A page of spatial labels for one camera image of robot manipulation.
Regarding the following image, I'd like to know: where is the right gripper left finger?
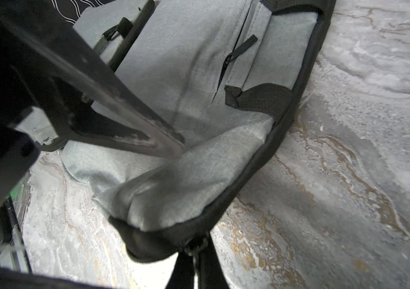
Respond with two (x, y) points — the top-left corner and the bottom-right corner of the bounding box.
(166, 252), (195, 289)

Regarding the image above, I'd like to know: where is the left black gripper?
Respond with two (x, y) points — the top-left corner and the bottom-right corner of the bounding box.
(0, 1), (68, 204)

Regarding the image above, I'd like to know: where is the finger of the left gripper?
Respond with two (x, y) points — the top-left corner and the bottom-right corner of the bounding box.
(0, 7), (184, 158)

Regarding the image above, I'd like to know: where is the grey laptop bag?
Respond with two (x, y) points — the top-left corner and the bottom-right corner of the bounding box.
(16, 1), (156, 152)
(61, 1), (335, 263)

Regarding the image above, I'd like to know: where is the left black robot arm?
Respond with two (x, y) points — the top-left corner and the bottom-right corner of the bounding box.
(0, 1), (184, 289)

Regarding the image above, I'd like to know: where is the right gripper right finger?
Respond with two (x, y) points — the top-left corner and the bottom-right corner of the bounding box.
(195, 236), (229, 289)

